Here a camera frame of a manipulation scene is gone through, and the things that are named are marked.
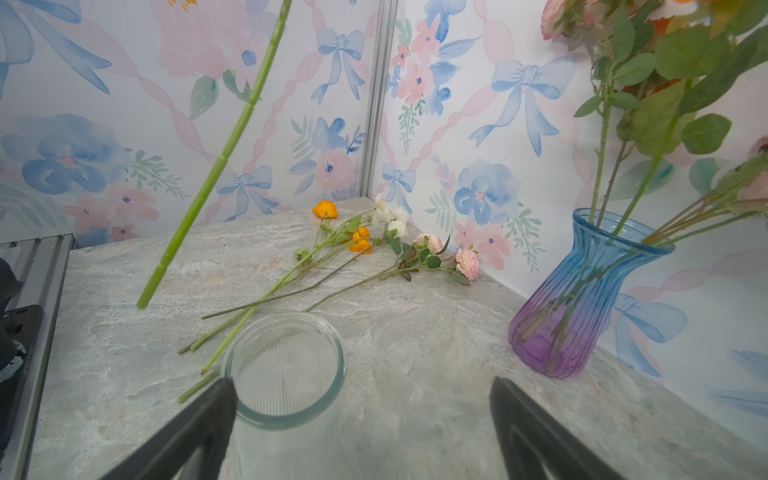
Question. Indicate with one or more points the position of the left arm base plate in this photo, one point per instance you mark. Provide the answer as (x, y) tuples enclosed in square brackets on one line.
[(19, 333)]

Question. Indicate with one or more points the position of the left corner aluminium post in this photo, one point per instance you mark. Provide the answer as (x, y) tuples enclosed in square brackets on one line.
[(382, 41)]

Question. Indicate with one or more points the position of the aluminium rail frame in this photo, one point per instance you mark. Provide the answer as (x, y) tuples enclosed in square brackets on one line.
[(32, 278)]

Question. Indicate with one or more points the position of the orange poppy stem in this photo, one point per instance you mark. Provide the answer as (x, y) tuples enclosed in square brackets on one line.
[(741, 193)]

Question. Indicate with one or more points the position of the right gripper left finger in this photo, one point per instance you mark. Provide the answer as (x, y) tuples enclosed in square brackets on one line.
[(192, 445)]

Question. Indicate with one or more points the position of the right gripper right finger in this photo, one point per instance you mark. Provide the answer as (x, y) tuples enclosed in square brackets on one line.
[(534, 445)]

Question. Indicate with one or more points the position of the clear glass jar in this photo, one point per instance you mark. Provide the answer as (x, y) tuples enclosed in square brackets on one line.
[(289, 372)]

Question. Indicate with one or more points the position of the small pink rose stem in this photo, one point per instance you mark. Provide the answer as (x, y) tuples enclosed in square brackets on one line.
[(426, 253)]

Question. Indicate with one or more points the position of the cream yellow rose stem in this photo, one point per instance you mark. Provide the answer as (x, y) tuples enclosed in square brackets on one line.
[(221, 162)]

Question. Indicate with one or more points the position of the dark orange gerbera stem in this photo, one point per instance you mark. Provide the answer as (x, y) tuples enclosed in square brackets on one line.
[(697, 57)]

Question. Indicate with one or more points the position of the blue purple glass vase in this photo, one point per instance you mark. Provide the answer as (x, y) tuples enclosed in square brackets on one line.
[(556, 330)]

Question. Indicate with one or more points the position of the pink rose bunch stem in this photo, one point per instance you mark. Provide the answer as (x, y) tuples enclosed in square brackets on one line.
[(613, 33)]

